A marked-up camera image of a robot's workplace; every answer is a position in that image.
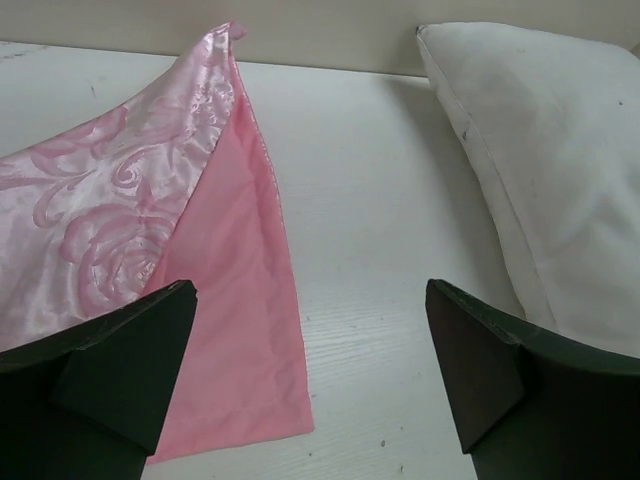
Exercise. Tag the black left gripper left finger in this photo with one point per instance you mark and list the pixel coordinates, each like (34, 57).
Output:
(90, 402)

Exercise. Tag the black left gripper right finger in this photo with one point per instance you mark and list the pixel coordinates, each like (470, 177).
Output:
(528, 403)

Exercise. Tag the pink satin pillowcase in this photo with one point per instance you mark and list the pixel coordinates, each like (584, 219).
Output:
(175, 183)

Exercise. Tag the white pillow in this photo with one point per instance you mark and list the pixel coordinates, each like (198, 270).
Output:
(550, 125)

